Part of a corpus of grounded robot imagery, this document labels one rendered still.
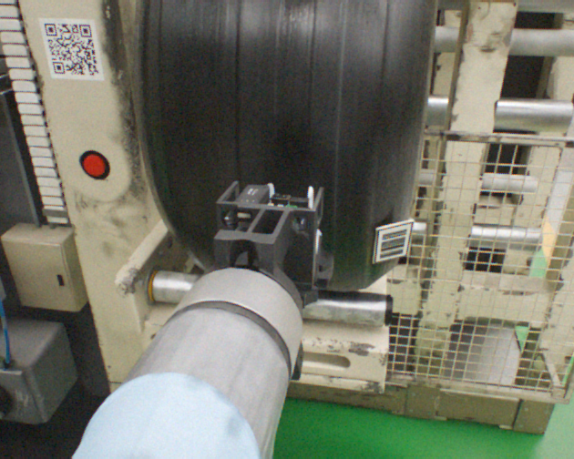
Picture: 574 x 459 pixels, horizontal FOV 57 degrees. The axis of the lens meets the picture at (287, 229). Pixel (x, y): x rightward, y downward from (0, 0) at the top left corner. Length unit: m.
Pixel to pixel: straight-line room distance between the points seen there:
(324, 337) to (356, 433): 1.03
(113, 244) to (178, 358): 0.64
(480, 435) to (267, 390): 1.61
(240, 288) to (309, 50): 0.25
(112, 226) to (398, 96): 0.51
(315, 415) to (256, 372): 1.55
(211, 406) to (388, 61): 0.35
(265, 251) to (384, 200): 0.23
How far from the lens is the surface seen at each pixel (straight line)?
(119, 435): 0.21
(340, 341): 0.74
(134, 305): 0.76
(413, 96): 0.50
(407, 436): 1.78
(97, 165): 0.80
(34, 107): 0.84
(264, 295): 0.29
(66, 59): 0.77
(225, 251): 0.32
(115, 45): 0.74
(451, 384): 1.50
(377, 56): 0.48
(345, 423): 1.78
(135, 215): 0.82
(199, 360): 0.24
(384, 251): 0.57
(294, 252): 0.37
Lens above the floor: 1.36
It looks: 30 degrees down
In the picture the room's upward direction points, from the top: straight up
